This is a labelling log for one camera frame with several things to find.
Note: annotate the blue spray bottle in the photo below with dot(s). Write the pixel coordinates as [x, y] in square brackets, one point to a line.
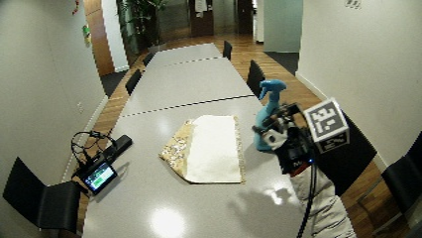
[269, 109]

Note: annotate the black camera bar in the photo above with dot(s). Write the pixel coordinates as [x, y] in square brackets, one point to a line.
[115, 147]

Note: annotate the white marker cube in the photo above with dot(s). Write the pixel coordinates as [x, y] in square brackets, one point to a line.
[328, 124]

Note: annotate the folded beige floral cloth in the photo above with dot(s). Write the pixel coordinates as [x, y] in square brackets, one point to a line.
[204, 148]

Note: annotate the small monitor with screen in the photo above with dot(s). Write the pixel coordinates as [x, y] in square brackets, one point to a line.
[99, 176]

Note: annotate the green potted plant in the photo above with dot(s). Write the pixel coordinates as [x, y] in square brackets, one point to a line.
[142, 20]

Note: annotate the wooden door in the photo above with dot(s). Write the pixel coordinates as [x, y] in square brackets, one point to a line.
[99, 36]

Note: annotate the black chair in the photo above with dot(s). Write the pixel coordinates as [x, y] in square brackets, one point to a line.
[132, 81]
[352, 155]
[255, 78]
[148, 59]
[227, 49]
[404, 178]
[42, 201]

